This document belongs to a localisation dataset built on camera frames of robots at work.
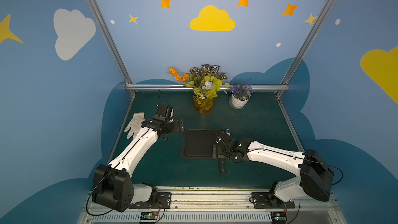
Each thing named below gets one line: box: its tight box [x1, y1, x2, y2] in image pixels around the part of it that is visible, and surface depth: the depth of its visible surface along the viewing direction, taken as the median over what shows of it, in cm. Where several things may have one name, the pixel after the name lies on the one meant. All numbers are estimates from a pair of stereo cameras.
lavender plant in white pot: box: [229, 76, 253, 109], surface depth 107 cm
